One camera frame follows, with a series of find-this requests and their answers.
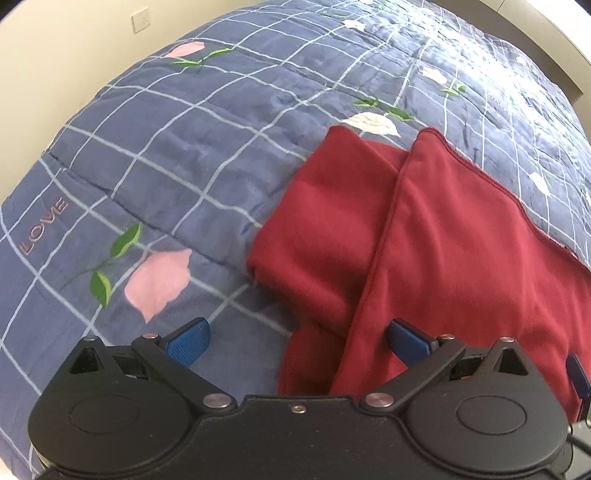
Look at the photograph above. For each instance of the white wall outlet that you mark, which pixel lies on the white wall outlet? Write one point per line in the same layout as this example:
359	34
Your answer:
141	21

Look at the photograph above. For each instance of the red long-sleeve shirt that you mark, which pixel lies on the red long-sleeve shirt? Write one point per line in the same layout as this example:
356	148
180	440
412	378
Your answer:
438	258

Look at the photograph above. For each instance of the blue checkered floral quilt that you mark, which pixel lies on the blue checkered floral quilt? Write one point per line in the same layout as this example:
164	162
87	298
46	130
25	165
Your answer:
184	152

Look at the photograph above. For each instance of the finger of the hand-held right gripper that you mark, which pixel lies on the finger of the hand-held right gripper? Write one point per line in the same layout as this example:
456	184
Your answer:
578	374

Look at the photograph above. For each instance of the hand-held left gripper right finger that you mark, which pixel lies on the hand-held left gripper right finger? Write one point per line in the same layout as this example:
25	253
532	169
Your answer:
407	346

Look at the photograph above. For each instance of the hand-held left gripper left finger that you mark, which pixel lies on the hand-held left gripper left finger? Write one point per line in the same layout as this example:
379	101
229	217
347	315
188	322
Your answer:
187	346

